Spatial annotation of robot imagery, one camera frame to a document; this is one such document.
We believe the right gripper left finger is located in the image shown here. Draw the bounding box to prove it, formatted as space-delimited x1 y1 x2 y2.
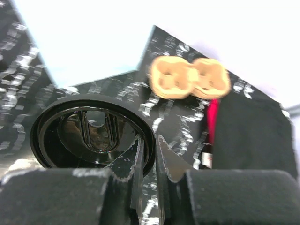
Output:
0 135 144 225

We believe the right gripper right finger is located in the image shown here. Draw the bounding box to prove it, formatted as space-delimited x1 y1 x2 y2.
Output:
156 135 300 225

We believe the single black cup lid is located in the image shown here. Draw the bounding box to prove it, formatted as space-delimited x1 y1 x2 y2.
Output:
30 94 155 175

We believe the stack of pulp cup carriers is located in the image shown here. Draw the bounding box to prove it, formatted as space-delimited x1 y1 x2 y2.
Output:
149 56 231 100

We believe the black cloth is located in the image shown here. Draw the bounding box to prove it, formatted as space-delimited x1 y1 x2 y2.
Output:
198 93 298 178

